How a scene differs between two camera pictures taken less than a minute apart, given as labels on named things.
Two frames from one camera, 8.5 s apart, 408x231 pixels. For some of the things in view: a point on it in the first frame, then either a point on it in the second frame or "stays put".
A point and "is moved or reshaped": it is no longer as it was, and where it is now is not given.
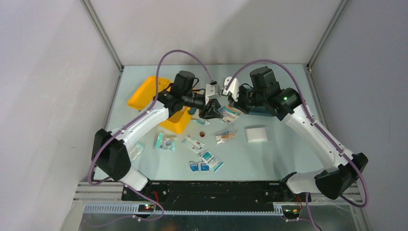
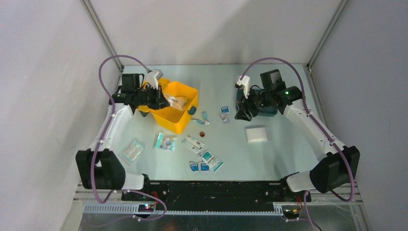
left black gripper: (212, 112) → (160, 102)
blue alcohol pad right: (204, 167) stays put
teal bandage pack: (163, 143) stays put
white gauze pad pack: (256, 134) stays put
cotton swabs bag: (221, 138) is moved or reshaped
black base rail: (213, 195) stays put
